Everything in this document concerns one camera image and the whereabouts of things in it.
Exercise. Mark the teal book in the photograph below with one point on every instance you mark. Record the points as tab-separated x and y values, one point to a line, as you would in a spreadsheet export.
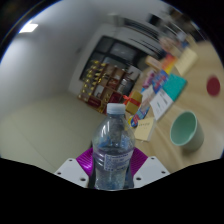
175	86

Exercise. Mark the white printed booklet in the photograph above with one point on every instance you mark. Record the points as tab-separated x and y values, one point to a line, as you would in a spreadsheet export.
161	104

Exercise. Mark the flat round red coaster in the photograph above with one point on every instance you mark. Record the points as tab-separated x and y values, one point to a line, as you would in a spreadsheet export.
213	86

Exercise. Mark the clear plastic water bottle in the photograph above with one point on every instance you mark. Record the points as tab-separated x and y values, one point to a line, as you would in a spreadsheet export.
113	150

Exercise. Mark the cream notepad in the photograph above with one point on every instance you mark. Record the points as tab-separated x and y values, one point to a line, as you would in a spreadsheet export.
145	129

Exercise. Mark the yellow notepad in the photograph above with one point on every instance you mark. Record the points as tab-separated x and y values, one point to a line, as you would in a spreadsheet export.
186	61

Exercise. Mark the yellow gift box red ribbon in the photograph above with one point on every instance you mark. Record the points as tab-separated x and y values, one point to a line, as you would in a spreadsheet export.
133	103

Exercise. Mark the pale green cup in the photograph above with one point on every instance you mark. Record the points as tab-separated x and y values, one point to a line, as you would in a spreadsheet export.
188	131

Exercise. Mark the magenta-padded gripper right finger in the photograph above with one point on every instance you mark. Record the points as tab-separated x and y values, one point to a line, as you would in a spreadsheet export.
151	171

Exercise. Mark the blue printed booklet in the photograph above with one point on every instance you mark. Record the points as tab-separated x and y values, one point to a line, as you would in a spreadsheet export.
160	81
139	115

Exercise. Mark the wooden shelf unit with trophies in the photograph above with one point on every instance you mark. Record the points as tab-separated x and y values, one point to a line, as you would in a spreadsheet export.
103	86

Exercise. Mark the ceiling light panel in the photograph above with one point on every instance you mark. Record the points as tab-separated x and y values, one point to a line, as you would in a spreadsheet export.
28	28

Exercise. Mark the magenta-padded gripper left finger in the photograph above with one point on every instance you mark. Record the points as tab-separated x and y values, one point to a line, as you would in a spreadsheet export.
71	171

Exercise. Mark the dark glass door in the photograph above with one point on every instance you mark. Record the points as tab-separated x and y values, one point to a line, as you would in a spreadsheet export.
116	51

